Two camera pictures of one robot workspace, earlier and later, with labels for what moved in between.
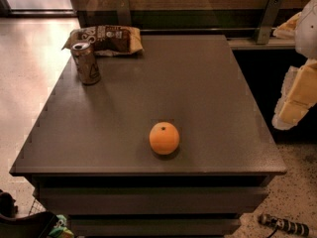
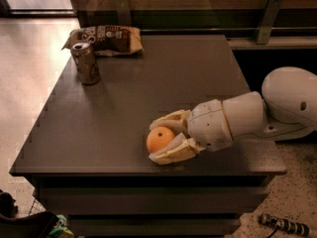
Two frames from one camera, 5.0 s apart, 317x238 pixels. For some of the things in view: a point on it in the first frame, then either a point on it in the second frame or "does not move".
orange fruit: (163, 138) does not move
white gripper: (307, 34) -> (207, 124)
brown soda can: (86, 63) does not move
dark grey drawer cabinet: (89, 151) does not move
